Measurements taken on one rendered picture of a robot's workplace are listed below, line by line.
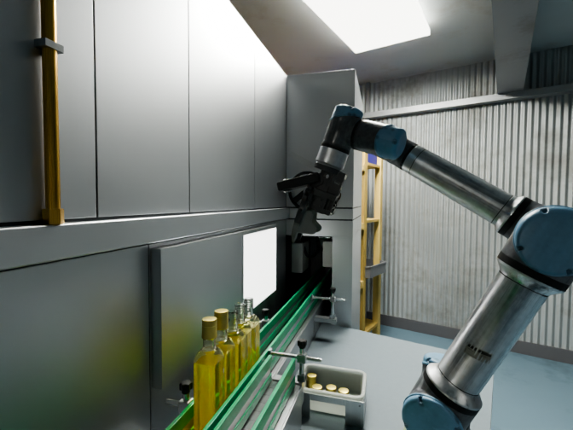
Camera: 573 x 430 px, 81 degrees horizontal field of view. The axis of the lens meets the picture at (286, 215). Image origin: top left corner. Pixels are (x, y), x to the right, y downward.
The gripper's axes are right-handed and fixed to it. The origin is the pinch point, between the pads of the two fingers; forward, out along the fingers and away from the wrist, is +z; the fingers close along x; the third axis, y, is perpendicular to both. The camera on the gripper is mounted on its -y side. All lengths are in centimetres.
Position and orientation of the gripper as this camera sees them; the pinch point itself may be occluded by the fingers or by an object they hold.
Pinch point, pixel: (295, 235)
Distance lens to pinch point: 89.1
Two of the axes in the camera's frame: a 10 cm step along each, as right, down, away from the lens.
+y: 9.0, 3.6, -2.5
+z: -3.3, 9.3, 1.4
